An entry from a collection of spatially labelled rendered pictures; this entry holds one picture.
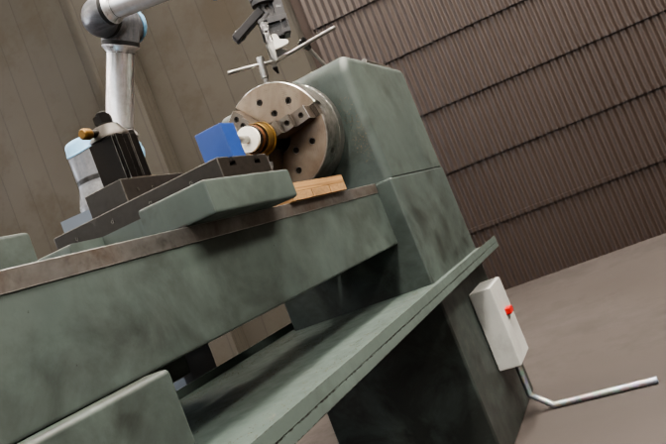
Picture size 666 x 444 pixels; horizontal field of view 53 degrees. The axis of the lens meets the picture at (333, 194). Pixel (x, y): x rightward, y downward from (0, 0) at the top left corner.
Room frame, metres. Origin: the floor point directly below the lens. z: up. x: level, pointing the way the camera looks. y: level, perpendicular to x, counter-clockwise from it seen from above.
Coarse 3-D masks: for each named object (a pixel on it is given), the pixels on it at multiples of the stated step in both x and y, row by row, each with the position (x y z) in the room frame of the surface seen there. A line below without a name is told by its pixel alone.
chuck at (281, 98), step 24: (264, 96) 1.85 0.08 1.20; (288, 96) 1.82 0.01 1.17; (312, 96) 1.81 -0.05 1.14; (264, 120) 1.86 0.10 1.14; (312, 120) 1.80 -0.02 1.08; (336, 120) 1.87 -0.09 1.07; (312, 144) 1.83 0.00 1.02; (336, 144) 1.86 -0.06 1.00; (288, 168) 1.85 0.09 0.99; (312, 168) 1.82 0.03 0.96
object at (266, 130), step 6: (246, 126) 1.72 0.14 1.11; (252, 126) 1.71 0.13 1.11; (258, 126) 1.72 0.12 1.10; (264, 126) 1.74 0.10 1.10; (270, 126) 1.76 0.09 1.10; (264, 132) 1.72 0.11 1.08; (270, 132) 1.74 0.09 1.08; (264, 138) 1.72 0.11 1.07; (270, 138) 1.74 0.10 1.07; (276, 138) 1.76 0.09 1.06; (264, 144) 1.72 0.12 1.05; (270, 144) 1.74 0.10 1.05; (276, 144) 1.76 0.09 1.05; (258, 150) 1.72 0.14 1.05; (264, 150) 1.74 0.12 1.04; (270, 150) 1.76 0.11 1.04
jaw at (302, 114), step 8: (312, 104) 1.80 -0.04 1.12; (296, 112) 1.77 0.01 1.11; (304, 112) 1.77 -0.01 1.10; (312, 112) 1.80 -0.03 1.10; (320, 112) 1.80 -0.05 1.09; (280, 120) 1.77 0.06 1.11; (288, 120) 1.76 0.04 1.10; (296, 120) 1.78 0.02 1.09; (304, 120) 1.77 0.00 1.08; (280, 128) 1.76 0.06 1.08; (288, 128) 1.77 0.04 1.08; (296, 128) 1.79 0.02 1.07; (280, 136) 1.78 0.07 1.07; (288, 136) 1.83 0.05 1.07
